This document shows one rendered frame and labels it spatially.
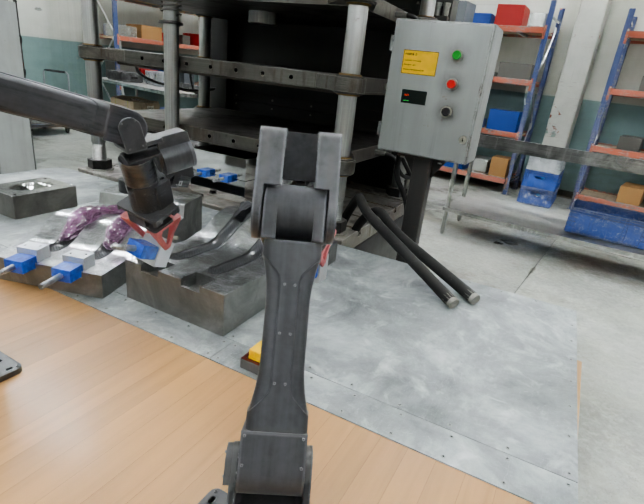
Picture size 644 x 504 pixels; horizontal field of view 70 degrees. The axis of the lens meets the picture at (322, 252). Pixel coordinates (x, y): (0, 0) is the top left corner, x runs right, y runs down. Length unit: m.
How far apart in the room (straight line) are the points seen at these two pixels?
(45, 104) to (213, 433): 0.54
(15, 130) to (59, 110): 4.35
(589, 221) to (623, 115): 3.05
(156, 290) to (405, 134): 0.94
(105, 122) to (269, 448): 0.56
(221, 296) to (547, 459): 0.60
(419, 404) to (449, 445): 0.09
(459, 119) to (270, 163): 1.07
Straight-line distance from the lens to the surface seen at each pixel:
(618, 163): 4.12
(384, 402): 0.81
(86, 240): 1.23
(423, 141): 1.55
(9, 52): 5.12
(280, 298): 0.48
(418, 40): 1.57
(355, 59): 1.50
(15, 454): 0.76
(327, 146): 0.52
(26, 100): 0.82
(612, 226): 4.39
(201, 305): 0.94
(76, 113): 0.83
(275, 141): 0.52
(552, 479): 0.80
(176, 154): 0.88
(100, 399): 0.81
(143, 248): 0.94
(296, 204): 0.49
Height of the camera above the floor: 1.30
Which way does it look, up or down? 21 degrees down
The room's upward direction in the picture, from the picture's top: 7 degrees clockwise
